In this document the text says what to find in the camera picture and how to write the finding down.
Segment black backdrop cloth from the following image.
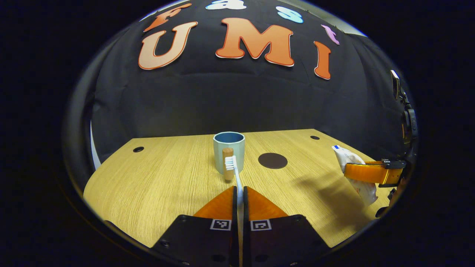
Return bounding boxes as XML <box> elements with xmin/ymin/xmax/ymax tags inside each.
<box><xmin>74</xmin><ymin>0</ymin><xmax>416</xmax><ymax>164</ymax></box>

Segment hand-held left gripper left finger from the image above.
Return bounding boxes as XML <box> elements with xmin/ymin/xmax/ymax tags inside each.
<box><xmin>150</xmin><ymin>185</ymin><xmax>238</xmax><ymax>267</ymax></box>

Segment wooden desktop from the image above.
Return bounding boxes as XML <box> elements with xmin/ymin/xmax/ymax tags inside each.
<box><xmin>83</xmin><ymin>129</ymin><xmax>399</xmax><ymax>248</ymax></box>

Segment white toothpaste tube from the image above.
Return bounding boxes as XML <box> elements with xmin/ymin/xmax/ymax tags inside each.
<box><xmin>331</xmin><ymin>145</ymin><xmax>378</xmax><ymax>207</ymax></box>

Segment white light blue toothbrush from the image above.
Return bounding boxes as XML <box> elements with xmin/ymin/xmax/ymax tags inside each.
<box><xmin>225</xmin><ymin>156</ymin><xmax>245</xmax><ymax>267</ymax></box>

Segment dark brown round coaster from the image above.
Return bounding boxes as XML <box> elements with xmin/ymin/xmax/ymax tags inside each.
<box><xmin>258</xmin><ymin>152</ymin><xmax>288</xmax><ymax>169</ymax></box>

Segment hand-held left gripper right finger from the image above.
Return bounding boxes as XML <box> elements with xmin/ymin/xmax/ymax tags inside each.
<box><xmin>243</xmin><ymin>185</ymin><xmax>331</xmax><ymax>267</ymax></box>

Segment light blue cup wooden handle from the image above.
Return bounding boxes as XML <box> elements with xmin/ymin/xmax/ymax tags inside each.
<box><xmin>213</xmin><ymin>132</ymin><xmax>246</xmax><ymax>181</ymax></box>

